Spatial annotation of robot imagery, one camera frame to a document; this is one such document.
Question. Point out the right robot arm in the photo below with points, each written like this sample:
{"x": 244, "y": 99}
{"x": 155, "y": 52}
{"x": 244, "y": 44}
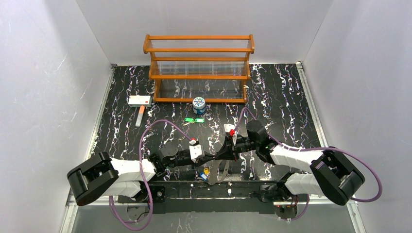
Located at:
{"x": 326, "y": 172}

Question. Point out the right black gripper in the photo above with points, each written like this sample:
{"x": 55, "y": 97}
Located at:
{"x": 230, "y": 149}

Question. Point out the green key tag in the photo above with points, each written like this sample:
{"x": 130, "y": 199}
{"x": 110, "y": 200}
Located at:
{"x": 189, "y": 120}
{"x": 199, "y": 120}

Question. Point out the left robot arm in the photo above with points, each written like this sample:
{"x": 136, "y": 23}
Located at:
{"x": 102, "y": 175}

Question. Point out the green key tag right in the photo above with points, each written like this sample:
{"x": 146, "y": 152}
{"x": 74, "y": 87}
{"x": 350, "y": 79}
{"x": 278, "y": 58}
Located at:
{"x": 199, "y": 120}

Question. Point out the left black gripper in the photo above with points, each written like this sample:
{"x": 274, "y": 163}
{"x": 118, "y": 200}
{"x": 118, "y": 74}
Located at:
{"x": 202, "y": 158}

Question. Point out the orange wooden shelf rack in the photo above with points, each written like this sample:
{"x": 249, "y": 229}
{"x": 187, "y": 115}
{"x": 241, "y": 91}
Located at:
{"x": 214, "y": 67}

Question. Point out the aluminium frame rail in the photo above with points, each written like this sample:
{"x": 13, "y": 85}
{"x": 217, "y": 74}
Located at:
{"x": 177, "y": 190}

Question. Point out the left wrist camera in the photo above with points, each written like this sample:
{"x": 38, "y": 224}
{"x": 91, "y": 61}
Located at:
{"x": 196, "y": 150}

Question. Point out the white red small box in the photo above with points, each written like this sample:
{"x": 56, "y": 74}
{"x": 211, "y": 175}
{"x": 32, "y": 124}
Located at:
{"x": 138, "y": 101}

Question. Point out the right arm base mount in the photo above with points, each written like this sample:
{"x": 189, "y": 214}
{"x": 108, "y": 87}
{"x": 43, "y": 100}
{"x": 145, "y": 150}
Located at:
{"x": 268, "y": 194}

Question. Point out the blue round jar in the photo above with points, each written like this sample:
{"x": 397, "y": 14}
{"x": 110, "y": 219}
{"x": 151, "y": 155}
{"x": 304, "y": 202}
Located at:
{"x": 199, "y": 105}

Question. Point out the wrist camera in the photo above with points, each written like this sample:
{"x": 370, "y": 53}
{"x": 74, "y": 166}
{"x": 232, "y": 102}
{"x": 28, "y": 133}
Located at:
{"x": 196, "y": 150}
{"x": 230, "y": 131}

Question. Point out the orange white tube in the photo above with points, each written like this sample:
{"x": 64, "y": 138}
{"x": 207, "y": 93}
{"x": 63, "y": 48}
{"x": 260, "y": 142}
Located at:
{"x": 140, "y": 116}

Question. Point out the green key tag left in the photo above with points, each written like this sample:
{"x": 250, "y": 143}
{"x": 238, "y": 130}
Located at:
{"x": 189, "y": 120}

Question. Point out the large silver carabiner keyring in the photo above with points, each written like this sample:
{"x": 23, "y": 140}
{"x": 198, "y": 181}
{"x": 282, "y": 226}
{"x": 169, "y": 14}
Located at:
{"x": 218, "y": 171}

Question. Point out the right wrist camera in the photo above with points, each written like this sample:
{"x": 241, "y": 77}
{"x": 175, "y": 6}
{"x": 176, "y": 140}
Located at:
{"x": 230, "y": 131}

